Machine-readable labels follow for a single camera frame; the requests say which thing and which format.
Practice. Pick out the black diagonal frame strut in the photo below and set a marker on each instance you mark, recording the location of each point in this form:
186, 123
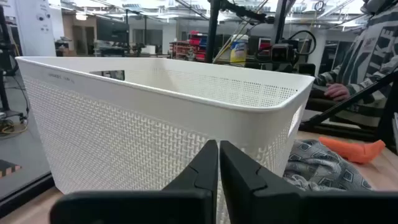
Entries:
348, 104

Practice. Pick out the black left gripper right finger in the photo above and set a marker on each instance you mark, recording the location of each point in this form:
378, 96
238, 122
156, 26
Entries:
267, 205

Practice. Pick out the black equipment stand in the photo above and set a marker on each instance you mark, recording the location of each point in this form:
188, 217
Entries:
4, 62

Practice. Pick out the grey patterned hospital gown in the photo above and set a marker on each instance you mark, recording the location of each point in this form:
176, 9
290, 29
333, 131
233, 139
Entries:
320, 168

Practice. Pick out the white pillar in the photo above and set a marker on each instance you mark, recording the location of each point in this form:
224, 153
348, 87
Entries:
34, 28

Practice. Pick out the red storage bin shelf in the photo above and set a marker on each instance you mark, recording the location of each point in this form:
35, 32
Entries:
196, 45

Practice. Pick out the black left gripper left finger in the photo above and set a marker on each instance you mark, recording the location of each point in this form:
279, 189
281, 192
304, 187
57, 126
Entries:
186, 205

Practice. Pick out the person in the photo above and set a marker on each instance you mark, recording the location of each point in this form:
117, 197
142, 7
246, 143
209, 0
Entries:
370, 56

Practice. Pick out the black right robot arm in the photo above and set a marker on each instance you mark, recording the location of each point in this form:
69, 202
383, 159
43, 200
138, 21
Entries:
280, 18

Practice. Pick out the dark wall monitor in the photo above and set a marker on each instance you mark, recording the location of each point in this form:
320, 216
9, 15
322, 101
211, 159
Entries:
112, 31

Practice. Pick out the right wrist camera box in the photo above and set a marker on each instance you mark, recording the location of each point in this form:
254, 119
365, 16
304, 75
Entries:
281, 52

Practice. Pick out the person's hand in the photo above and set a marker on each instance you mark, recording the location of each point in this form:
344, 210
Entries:
336, 91

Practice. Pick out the yellow wipes canister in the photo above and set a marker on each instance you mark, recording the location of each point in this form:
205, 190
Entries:
238, 51

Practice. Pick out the black vertical frame post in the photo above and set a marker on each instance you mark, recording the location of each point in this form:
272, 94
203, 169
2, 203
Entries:
212, 31

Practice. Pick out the white perforated plastic basket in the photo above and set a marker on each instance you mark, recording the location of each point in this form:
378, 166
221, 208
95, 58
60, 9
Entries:
124, 124

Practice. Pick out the orange sock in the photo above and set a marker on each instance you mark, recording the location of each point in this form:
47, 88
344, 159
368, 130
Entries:
351, 151

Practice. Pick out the orange black striped block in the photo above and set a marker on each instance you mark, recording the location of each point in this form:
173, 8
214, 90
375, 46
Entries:
7, 168

